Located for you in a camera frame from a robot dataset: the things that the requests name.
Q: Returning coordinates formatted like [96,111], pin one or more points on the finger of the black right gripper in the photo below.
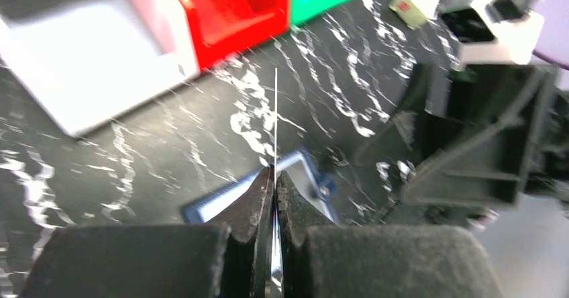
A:
[481,152]
[411,132]

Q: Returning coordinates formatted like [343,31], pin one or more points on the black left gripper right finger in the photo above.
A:
[322,259]

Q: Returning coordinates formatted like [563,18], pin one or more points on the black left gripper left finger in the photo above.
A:
[228,256]

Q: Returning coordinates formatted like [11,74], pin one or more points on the black VIP card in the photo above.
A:
[276,260]

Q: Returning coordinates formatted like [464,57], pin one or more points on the blue card holder wallet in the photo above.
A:
[316,187]

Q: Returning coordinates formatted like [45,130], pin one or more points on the white box with red logo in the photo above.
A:
[415,0]

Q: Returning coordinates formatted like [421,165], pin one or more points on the red plastic bin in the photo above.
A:
[222,27]

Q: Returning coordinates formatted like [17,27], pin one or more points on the white plastic bin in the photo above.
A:
[89,61]

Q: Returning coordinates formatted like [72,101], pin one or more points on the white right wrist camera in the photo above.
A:
[485,38]

